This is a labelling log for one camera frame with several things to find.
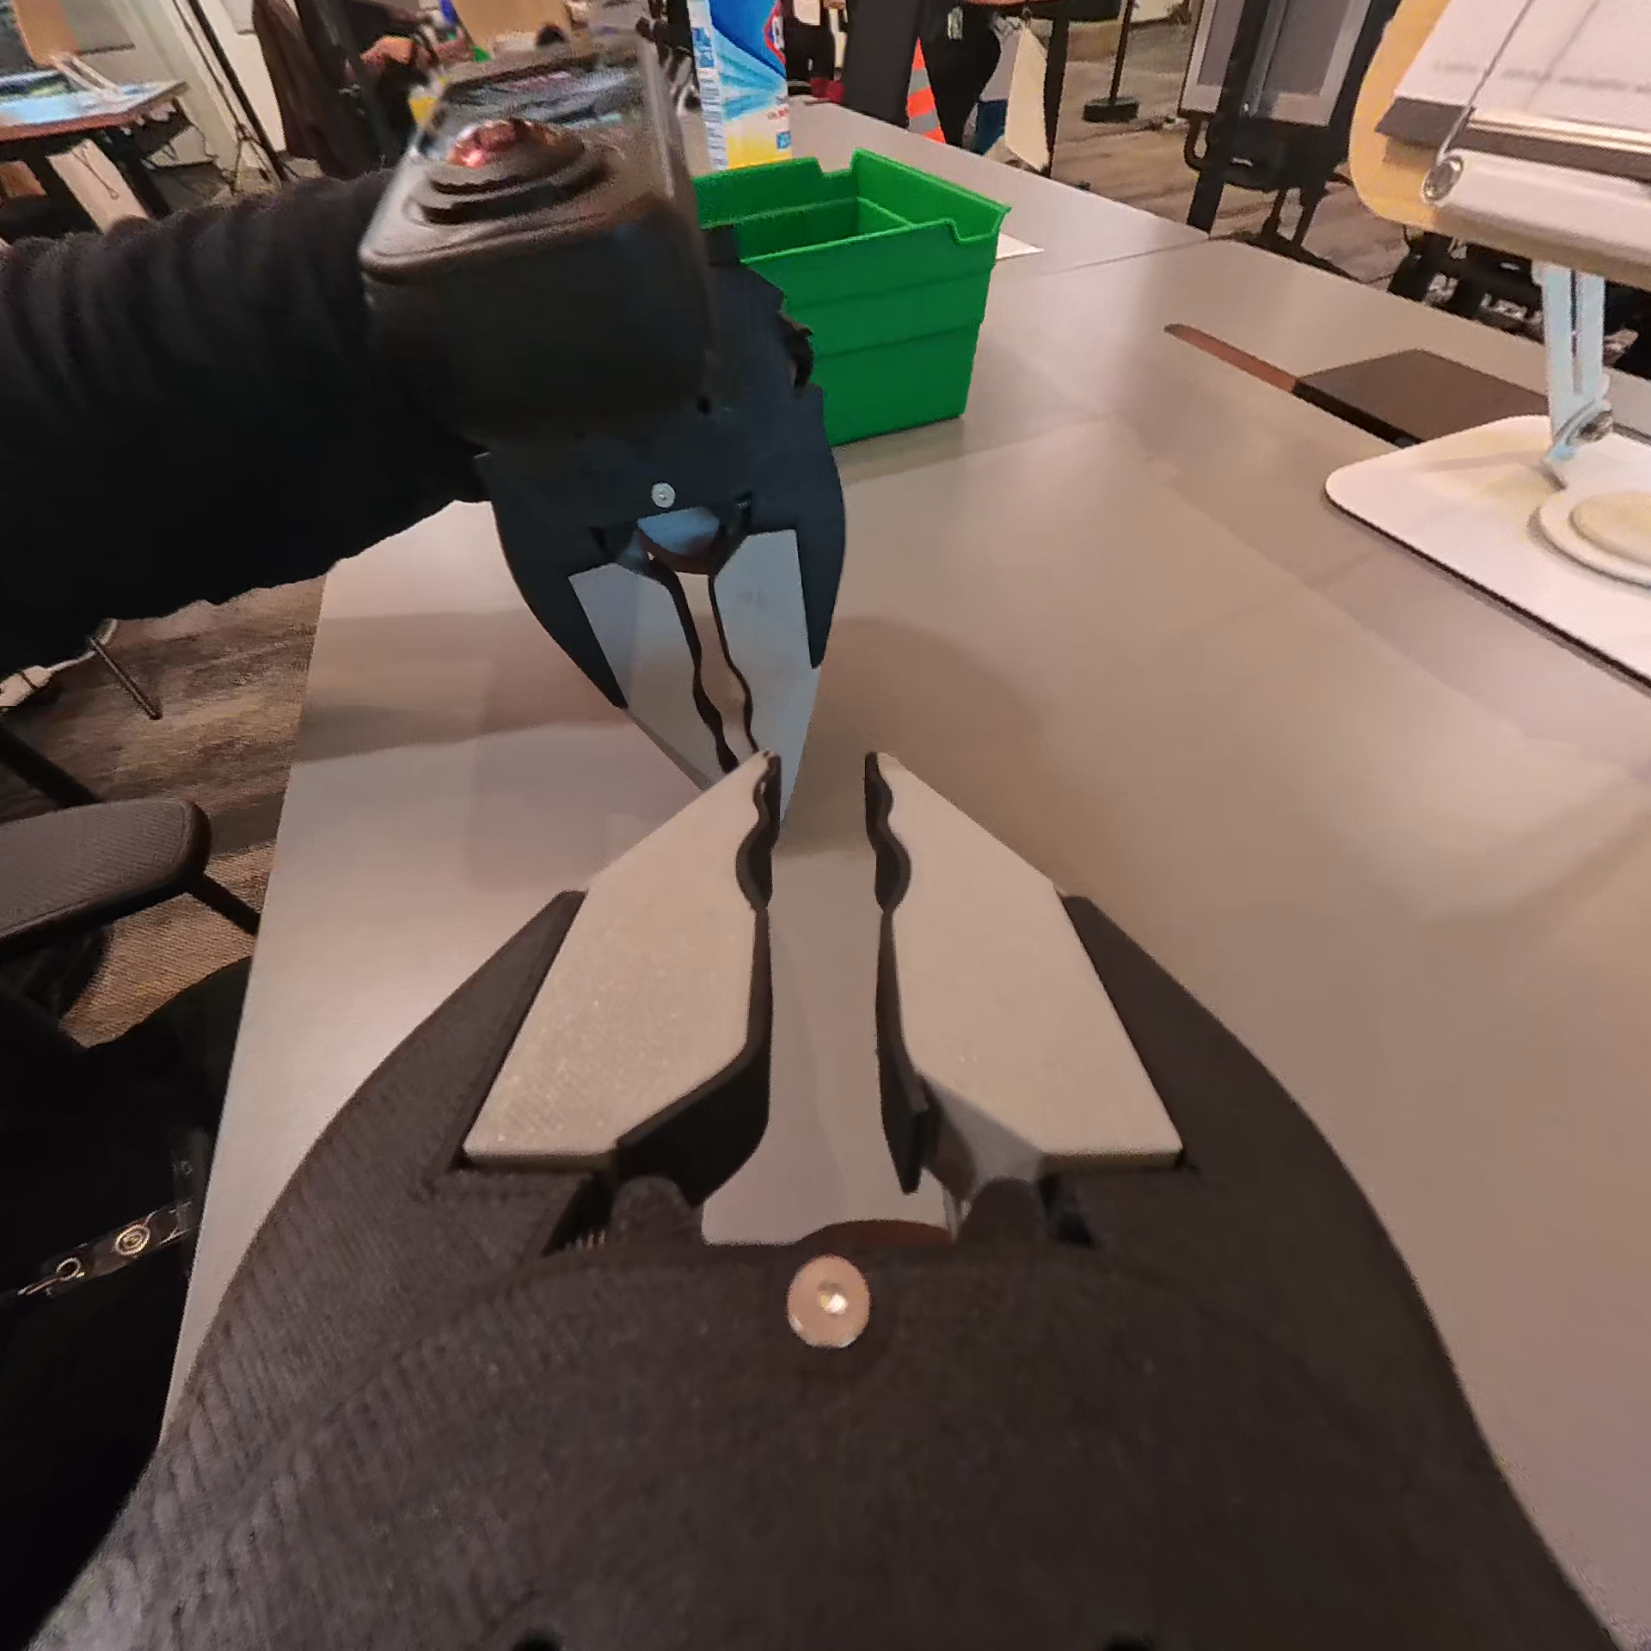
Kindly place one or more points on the person's black-clothed torso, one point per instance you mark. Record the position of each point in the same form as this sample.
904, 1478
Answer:
90, 1122

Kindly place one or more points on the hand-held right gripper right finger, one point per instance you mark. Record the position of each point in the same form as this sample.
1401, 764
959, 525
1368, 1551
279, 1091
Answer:
1018, 1032

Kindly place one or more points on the white blue wipes canister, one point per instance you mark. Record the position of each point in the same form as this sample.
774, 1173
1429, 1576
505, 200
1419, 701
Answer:
741, 90

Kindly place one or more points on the grey screen on stand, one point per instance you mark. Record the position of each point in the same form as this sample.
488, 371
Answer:
1258, 65

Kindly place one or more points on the black rectangular pad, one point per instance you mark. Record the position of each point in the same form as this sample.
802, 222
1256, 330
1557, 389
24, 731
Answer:
1411, 393

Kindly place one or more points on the black stanchion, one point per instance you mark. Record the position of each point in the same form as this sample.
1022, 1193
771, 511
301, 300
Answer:
1111, 76

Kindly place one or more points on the wooden table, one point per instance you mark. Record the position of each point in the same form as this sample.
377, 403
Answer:
77, 110

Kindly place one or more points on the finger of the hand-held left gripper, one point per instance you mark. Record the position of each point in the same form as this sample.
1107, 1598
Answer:
771, 631
625, 631

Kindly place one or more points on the green plastic bin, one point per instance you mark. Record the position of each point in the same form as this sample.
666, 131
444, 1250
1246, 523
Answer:
890, 322

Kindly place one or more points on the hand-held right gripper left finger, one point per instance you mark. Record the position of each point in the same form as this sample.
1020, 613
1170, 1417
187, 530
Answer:
631, 1006

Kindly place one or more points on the orange reflective cone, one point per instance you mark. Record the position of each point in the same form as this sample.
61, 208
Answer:
924, 96

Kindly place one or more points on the thin black rod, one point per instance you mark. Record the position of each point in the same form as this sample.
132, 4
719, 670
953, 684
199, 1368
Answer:
128, 676

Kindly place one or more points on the person's left forearm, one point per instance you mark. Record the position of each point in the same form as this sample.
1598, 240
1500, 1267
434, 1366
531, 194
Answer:
193, 413

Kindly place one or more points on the white soled shoe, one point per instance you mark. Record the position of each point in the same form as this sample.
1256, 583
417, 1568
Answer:
37, 684

